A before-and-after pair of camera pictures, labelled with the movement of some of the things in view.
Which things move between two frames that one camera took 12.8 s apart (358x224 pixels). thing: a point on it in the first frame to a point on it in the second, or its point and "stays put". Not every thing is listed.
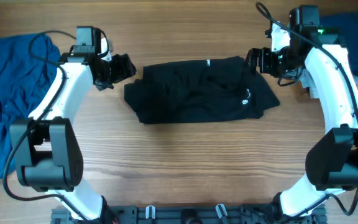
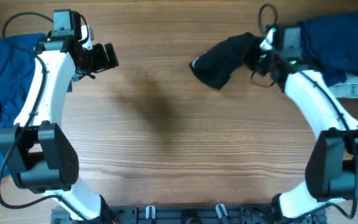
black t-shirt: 206,90 to 214,66
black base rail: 189,214 stays put
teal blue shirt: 17,72 stays put
